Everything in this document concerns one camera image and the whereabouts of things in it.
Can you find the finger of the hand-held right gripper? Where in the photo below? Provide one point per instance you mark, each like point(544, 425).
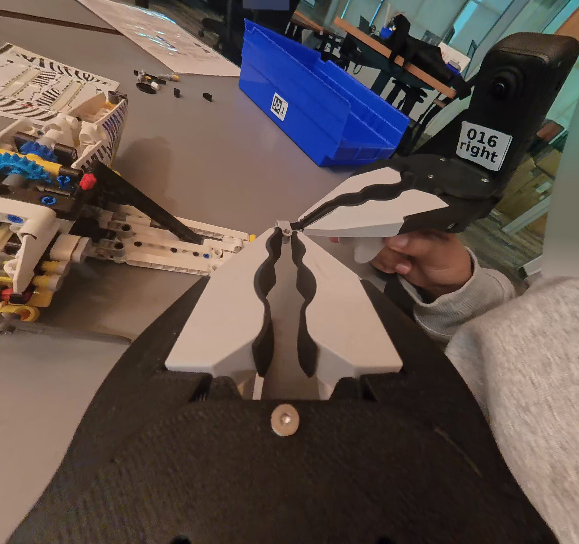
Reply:
point(353, 184)
point(398, 213)

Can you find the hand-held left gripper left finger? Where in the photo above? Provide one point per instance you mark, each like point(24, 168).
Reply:
point(217, 326)

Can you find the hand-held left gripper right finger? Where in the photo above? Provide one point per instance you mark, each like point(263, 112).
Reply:
point(353, 326)

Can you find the grey small lego connector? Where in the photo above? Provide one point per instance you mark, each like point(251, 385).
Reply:
point(284, 228)

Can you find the lego helicopter model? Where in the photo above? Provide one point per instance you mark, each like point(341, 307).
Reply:
point(36, 218)

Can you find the person's right forearm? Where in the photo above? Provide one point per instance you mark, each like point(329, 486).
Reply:
point(470, 299)

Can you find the small dark lego assembly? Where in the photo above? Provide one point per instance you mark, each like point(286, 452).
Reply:
point(151, 81)

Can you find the person's right hand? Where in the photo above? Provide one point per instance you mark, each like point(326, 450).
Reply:
point(434, 263)

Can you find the blue storage bin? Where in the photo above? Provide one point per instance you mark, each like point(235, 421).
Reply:
point(316, 114)

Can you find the black backpack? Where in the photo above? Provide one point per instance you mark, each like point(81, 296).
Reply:
point(420, 50)

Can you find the wooden office desk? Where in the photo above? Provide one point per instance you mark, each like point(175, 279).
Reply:
point(357, 30)

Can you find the white printed paper sheet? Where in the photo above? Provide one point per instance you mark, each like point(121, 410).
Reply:
point(158, 37)

